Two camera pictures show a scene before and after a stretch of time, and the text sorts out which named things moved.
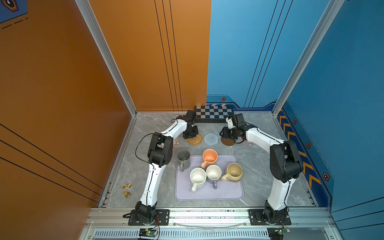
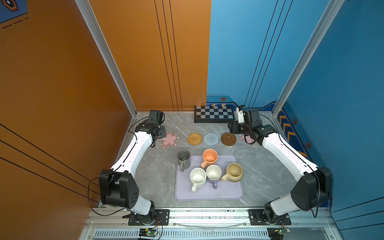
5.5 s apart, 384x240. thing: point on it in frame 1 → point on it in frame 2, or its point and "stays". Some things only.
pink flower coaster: x=248 y=143 stays
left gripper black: x=196 y=132 → x=163 y=133
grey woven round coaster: x=211 y=139 stays
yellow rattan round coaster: x=196 y=140 stays
